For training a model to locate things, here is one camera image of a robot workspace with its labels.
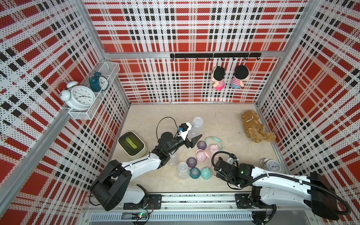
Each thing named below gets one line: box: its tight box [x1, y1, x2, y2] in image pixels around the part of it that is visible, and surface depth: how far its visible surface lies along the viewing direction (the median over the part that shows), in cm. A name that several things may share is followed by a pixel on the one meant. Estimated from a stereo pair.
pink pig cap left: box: [195, 149, 207, 163], surface depth 88 cm
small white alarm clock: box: [258, 157, 282, 173], surface depth 86 cm
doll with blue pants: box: [230, 65, 250, 90], surface depth 98 cm
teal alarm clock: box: [88, 71, 110, 93], surface depth 74 cm
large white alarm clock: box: [60, 80, 97, 112], surface depth 63 cm
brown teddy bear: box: [240, 109, 277, 143], surface depth 97 cm
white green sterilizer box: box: [117, 130, 148, 158], surface depth 92 cm
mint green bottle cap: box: [200, 167, 213, 180], surface depth 82 cm
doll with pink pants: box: [211, 65, 226, 91], surface depth 99 cm
